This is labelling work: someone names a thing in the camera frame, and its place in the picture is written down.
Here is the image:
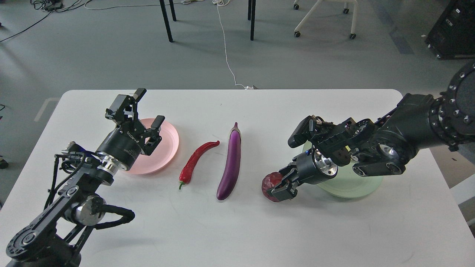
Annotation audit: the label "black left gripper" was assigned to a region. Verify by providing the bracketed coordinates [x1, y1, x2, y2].
[96, 88, 165, 167]

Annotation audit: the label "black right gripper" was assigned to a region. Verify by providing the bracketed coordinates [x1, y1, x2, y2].
[267, 149, 338, 201]

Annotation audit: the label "red pomegranate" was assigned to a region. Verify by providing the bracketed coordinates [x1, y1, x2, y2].
[261, 171, 283, 202]

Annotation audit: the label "purple eggplant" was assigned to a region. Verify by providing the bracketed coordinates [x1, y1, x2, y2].
[216, 122, 242, 201]

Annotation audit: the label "red chili pepper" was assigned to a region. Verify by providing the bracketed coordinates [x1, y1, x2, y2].
[178, 141, 220, 190]

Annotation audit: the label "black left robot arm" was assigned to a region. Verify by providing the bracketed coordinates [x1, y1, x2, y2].
[6, 88, 165, 267]

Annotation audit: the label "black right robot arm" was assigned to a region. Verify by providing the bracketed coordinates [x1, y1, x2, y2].
[262, 62, 475, 202]

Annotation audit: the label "pink plate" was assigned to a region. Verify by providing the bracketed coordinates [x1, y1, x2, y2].
[126, 120, 179, 175]

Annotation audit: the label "green plate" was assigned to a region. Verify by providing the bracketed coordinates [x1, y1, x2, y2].
[316, 161, 383, 199]

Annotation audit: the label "white office chair base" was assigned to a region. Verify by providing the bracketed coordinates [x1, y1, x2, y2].
[293, 0, 359, 40]

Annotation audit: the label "black table legs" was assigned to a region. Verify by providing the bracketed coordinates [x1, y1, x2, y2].
[159, 0, 256, 43]

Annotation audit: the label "black equipment case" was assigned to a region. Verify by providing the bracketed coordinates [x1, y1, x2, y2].
[425, 0, 475, 60]

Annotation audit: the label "white cable on floor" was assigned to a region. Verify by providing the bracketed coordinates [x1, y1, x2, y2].
[212, 0, 256, 90]

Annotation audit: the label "black floor cables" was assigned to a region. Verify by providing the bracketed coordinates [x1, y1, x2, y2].
[0, 0, 164, 44]

